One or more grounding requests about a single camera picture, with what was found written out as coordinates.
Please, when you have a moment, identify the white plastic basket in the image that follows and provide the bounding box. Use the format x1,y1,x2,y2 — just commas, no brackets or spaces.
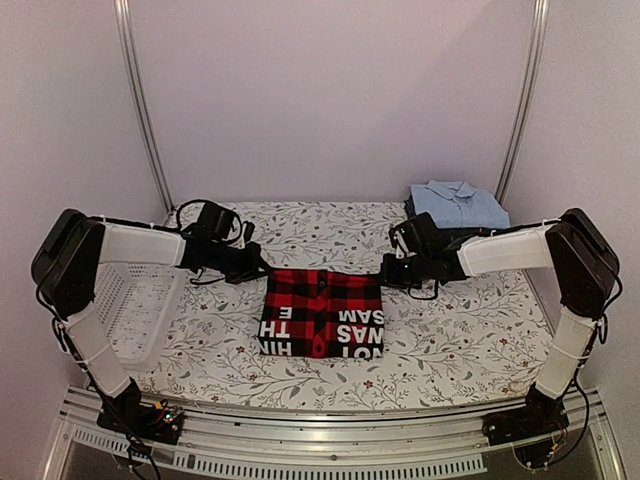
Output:
95,262,186,372

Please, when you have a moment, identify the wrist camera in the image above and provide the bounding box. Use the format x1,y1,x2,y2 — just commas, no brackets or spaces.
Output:
242,221,255,242
389,227,411,260

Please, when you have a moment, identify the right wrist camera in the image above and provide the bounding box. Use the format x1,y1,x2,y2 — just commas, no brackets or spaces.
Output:
389,227,411,260

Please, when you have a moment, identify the dark shirts stack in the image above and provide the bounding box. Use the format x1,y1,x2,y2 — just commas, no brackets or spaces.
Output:
404,197,424,224

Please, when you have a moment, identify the red black plaid shirt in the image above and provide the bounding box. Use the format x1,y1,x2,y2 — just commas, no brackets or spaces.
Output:
257,269,385,360

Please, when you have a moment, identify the aluminium front rail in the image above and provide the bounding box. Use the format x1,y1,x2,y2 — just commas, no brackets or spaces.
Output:
43,387,630,479

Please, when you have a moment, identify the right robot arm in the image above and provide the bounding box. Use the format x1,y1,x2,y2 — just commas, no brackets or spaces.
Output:
379,208,623,437

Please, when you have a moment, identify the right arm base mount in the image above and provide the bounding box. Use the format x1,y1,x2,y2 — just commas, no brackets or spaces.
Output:
481,404,569,470

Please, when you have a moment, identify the light blue shirt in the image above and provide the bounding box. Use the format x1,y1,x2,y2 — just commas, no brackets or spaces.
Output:
410,180,510,229

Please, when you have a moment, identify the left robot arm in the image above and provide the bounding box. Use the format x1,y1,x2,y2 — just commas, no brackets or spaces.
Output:
31,200,270,434

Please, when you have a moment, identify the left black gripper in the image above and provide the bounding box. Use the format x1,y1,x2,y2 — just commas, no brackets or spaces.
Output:
209,241,272,285

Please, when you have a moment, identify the left aluminium post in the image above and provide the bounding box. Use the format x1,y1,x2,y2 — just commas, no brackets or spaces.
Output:
113,0,175,213

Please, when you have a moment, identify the right aluminium post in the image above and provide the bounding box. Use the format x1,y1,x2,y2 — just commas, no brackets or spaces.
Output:
495,0,550,205

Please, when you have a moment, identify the floral table cloth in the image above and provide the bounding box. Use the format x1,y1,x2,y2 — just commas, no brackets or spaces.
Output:
133,202,551,412

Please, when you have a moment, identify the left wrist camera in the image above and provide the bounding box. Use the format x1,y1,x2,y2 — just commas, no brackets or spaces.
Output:
242,221,255,242

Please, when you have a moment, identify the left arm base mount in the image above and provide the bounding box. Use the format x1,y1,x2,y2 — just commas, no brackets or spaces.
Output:
97,398,184,445

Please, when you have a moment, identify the aluminium post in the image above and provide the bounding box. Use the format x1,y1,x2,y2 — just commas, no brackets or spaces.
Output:
495,0,550,205
113,0,175,213

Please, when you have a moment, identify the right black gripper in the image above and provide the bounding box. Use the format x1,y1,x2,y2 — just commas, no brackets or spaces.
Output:
379,252,432,290

